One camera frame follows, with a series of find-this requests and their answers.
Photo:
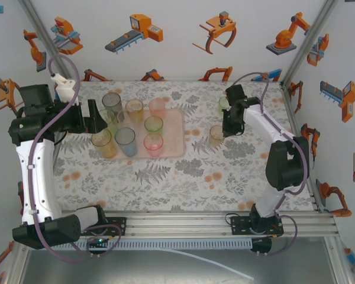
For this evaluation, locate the blue drinking glass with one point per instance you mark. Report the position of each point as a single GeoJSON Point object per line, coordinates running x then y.
{"type": "Point", "coordinates": [125, 142]}

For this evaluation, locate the aluminium frame post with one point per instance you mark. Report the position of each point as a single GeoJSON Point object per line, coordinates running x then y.
{"type": "Point", "coordinates": [307, 44]}
{"type": "Point", "coordinates": [41, 29]}

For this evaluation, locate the amber drinking glass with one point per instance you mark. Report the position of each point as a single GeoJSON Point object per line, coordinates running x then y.
{"type": "Point", "coordinates": [103, 146]}
{"type": "Point", "coordinates": [134, 108]}

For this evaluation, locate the salmon textured drinking glass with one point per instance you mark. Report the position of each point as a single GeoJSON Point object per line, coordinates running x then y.
{"type": "Point", "coordinates": [157, 107]}

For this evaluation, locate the light green drinking glass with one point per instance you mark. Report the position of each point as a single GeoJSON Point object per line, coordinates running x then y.
{"type": "Point", "coordinates": [222, 103]}

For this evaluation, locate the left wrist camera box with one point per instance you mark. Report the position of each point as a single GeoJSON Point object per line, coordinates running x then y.
{"type": "Point", "coordinates": [66, 90]}

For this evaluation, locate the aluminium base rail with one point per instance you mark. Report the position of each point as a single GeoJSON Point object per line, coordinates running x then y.
{"type": "Point", "coordinates": [177, 227]}

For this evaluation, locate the grey smoked drinking glass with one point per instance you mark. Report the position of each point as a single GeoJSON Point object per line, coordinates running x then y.
{"type": "Point", "coordinates": [112, 100]}

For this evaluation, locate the yellowish drinking glass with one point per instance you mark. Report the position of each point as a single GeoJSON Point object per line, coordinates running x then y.
{"type": "Point", "coordinates": [216, 136]}

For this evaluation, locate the pink drinking glass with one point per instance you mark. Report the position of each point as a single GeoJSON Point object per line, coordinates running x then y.
{"type": "Point", "coordinates": [153, 143]}

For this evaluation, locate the floral table cover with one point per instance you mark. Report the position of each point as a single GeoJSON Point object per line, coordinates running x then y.
{"type": "Point", "coordinates": [195, 183]}

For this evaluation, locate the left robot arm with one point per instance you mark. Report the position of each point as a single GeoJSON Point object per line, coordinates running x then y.
{"type": "Point", "coordinates": [38, 177]}

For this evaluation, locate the thin white tube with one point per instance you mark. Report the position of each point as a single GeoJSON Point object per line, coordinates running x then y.
{"type": "Point", "coordinates": [225, 268]}

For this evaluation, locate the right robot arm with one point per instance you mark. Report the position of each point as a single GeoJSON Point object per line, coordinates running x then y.
{"type": "Point", "coordinates": [269, 127]}

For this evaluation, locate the pink plastic tray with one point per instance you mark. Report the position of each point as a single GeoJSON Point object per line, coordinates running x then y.
{"type": "Point", "coordinates": [173, 139]}

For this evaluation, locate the circuit board with green light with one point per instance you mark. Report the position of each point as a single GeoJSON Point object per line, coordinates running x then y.
{"type": "Point", "coordinates": [99, 241]}

